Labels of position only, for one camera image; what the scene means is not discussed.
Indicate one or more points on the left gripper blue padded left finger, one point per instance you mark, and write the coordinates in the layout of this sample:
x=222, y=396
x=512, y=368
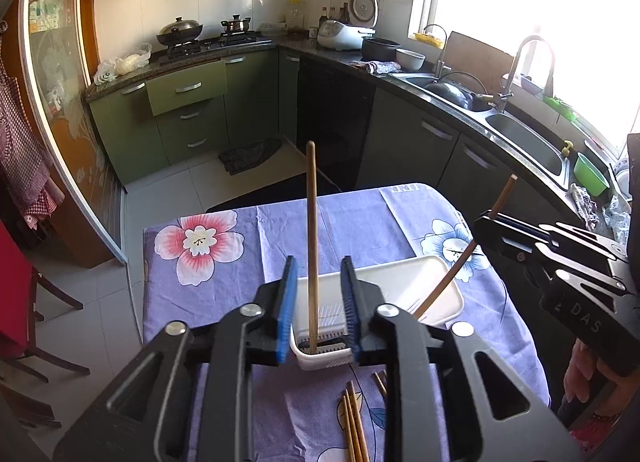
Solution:
x=284, y=308

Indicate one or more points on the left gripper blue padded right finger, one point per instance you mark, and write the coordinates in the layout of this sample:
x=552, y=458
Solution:
x=351, y=296

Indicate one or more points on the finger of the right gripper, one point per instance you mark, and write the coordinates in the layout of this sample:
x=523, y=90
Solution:
x=512, y=238

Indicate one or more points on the brown wooden chopstick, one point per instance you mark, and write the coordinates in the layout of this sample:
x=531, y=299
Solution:
x=312, y=246
x=466, y=254
x=381, y=385
x=356, y=418
x=348, y=430

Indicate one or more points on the white plastic utensil holder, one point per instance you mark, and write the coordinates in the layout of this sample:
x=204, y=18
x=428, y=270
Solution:
x=404, y=285

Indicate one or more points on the green plastic basin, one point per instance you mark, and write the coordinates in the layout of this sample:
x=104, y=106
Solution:
x=589, y=177

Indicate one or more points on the purple floral tablecloth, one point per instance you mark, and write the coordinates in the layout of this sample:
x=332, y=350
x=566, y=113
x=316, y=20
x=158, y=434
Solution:
x=202, y=266

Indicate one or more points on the steel sink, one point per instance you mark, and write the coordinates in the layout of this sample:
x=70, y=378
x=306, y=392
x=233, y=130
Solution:
x=481, y=108

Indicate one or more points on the wooden cutting board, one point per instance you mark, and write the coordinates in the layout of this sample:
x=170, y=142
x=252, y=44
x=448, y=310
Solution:
x=489, y=64

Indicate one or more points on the white ceramic bowl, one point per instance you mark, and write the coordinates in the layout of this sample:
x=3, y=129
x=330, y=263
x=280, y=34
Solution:
x=408, y=60

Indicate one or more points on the green lower cabinets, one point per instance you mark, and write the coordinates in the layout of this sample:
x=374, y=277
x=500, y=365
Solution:
x=164, y=118

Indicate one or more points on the black inner pot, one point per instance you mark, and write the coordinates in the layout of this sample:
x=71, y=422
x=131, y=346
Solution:
x=378, y=49

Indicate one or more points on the red chair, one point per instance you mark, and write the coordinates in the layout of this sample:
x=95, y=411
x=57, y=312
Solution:
x=19, y=316

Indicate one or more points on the white rice cooker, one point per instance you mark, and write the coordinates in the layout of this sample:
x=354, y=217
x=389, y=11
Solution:
x=349, y=35

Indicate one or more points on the gas stove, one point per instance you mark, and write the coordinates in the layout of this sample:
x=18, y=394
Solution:
x=195, y=47

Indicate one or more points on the small steel pot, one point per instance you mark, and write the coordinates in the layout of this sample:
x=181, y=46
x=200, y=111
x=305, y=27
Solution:
x=236, y=25

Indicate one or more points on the purple checked apron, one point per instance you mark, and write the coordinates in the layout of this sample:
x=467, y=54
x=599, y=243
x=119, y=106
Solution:
x=25, y=164

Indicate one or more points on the black wok with lid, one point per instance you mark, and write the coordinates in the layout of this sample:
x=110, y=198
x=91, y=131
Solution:
x=179, y=32

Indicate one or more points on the white plastic bag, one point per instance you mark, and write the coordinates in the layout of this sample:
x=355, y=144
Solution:
x=112, y=68

